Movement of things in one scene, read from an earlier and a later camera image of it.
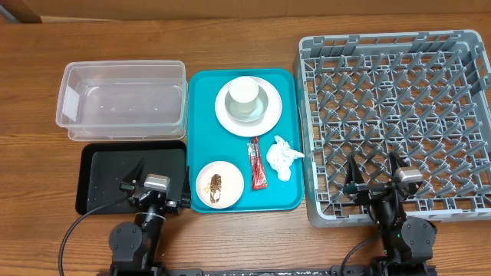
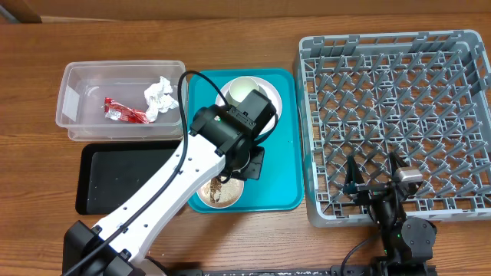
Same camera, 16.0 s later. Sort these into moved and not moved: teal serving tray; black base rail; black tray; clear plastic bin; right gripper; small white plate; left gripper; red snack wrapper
Moved: left gripper; red snack wrapper
Not moved: teal serving tray; black tray; black base rail; clear plastic bin; small white plate; right gripper
